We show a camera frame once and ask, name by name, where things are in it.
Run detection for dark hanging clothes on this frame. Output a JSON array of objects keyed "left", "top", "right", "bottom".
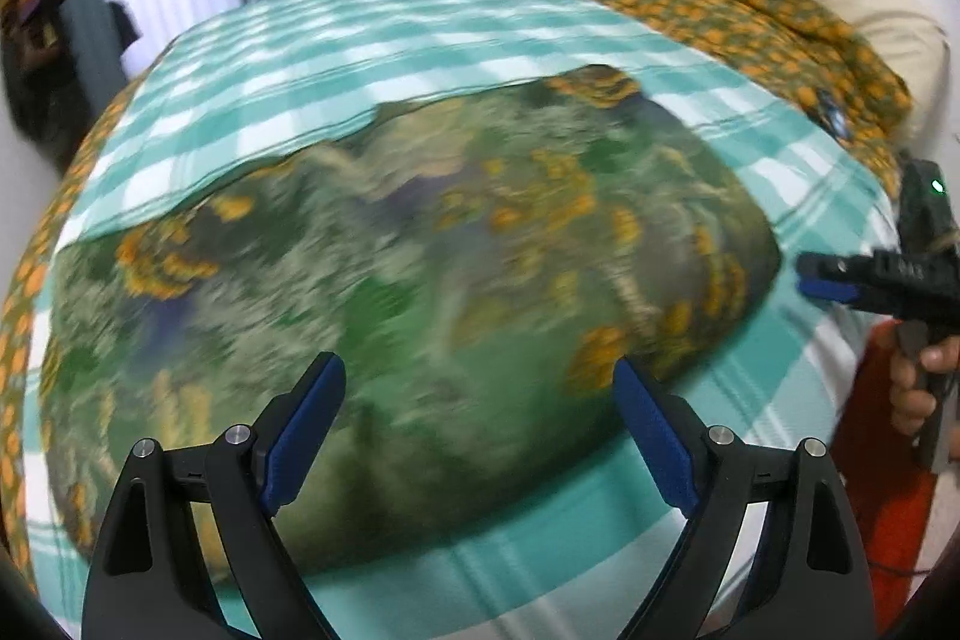
[{"left": 0, "top": 0, "right": 76, "bottom": 161}]

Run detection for orange floral bedsheet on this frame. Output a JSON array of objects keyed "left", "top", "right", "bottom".
[{"left": 0, "top": 0, "right": 912, "bottom": 603}]

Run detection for person's right hand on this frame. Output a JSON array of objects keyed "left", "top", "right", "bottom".
[{"left": 889, "top": 340, "right": 960, "bottom": 440}]

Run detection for black hanging garment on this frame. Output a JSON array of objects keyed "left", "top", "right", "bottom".
[{"left": 109, "top": 0, "right": 143, "bottom": 49}]

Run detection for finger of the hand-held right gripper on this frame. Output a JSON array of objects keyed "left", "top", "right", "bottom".
[{"left": 795, "top": 248, "right": 905, "bottom": 313}]

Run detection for orange rug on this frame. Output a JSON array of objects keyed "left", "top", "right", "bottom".
[{"left": 836, "top": 317, "right": 938, "bottom": 633}]

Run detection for teal checkered blanket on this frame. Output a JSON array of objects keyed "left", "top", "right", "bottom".
[{"left": 22, "top": 0, "right": 901, "bottom": 640}]

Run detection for green floral pillow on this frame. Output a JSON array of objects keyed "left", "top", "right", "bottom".
[{"left": 37, "top": 66, "right": 781, "bottom": 573}]

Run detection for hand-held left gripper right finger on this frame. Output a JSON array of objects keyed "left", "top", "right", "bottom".
[{"left": 613, "top": 359, "right": 878, "bottom": 640}]

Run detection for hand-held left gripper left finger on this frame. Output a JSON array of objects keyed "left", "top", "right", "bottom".
[{"left": 81, "top": 351, "right": 347, "bottom": 640}]

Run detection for small blue object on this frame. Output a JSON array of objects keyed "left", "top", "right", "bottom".
[{"left": 817, "top": 92, "right": 852, "bottom": 142}]

